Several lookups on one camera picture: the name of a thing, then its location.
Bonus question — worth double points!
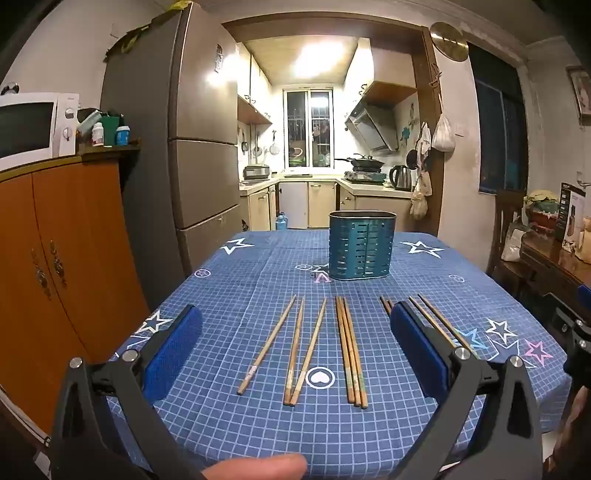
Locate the pair wooden chopsticks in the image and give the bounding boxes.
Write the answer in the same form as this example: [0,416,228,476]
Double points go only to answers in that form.
[342,296,369,410]

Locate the black wok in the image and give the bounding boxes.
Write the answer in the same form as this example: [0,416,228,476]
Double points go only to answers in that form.
[334,154,385,170]

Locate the barred kitchen window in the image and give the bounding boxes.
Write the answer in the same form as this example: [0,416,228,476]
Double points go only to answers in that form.
[283,89,334,168]

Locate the kitchen ceiling light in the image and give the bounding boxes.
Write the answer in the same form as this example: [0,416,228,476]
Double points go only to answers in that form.
[294,34,343,78]

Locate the green leafy bundle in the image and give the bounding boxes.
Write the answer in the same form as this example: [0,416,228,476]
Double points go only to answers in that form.
[104,0,191,58]

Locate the gas stove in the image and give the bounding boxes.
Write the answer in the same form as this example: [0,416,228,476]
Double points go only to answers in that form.
[344,171,387,185]

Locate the teal perforated utensil holder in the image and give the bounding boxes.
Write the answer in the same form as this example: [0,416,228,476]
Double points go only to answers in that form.
[329,211,395,281]

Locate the green box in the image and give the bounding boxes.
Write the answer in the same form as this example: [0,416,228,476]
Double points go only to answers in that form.
[99,115,122,147]

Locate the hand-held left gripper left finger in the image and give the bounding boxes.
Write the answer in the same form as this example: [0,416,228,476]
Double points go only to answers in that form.
[48,305,204,480]

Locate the grey refrigerator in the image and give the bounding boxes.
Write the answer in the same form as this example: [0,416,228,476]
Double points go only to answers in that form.
[100,2,242,278]

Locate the framed picture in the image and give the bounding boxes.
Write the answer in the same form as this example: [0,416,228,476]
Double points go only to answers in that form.
[566,65,591,124]

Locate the flower basket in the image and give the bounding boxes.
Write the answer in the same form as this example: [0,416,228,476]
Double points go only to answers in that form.
[523,189,560,232]

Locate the steel electric kettle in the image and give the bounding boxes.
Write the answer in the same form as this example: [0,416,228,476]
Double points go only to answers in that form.
[389,164,413,191]

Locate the dark wooden sideboard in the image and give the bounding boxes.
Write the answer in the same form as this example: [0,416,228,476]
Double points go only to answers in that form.
[516,240,591,326]

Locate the cream kitchen base cabinets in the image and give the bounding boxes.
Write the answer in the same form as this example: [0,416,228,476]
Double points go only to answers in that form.
[239,178,413,232]

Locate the blue star-print checked tablecloth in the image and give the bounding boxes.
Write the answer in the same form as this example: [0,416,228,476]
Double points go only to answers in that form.
[108,229,573,468]

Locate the person's right forearm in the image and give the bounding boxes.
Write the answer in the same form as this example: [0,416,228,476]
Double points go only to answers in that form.
[549,384,591,480]

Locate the person's left hand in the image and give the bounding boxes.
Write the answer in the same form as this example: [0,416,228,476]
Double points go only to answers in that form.
[203,453,308,480]

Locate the dark wooden chair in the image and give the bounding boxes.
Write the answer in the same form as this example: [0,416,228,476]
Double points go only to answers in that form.
[486,189,528,288]

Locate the white microwave oven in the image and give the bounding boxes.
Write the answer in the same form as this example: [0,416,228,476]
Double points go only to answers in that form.
[0,92,80,172]

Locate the orange wooden cabinet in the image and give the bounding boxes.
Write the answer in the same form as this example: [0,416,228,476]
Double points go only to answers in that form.
[0,147,149,437]

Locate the pale packet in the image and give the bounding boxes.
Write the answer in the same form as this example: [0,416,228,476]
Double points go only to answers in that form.
[76,109,102,136]

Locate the kitchen wall cabinets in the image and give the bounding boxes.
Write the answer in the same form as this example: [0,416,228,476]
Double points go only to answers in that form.
[236,41,274,126]

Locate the steel range hood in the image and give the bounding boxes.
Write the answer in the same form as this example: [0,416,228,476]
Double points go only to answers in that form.
[345,102,399,154]

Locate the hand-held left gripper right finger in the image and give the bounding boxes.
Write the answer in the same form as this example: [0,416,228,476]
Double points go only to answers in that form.
[390,301,543,480]

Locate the gold wall clock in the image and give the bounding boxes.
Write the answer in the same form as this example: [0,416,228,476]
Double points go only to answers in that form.
[429,21,470,62]

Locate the black product box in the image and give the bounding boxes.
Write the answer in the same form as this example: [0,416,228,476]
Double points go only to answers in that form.
[556,182,588,244]

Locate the dark wall window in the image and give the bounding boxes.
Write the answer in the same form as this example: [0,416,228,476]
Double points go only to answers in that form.
[466,41,530,195]

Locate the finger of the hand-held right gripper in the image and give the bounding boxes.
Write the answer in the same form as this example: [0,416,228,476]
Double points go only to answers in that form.
[551,284,591,343]

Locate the white hanging plastic bag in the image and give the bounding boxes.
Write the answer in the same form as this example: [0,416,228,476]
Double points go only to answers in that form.
[431,113,457,152]

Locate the bunch of hanging bags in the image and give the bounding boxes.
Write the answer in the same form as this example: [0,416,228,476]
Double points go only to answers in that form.
[406,122,434,221]

